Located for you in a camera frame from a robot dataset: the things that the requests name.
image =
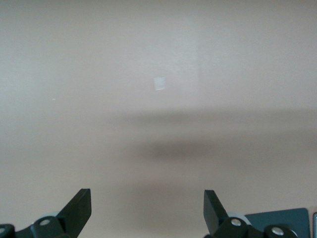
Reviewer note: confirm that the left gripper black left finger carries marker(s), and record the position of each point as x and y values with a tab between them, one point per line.
76	210

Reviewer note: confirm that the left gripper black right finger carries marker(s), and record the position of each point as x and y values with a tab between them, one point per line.
213	215

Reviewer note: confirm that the black mouse pad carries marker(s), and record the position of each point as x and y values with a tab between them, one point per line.
284	215

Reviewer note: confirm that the small square table patch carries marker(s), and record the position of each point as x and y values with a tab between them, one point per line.
159	83

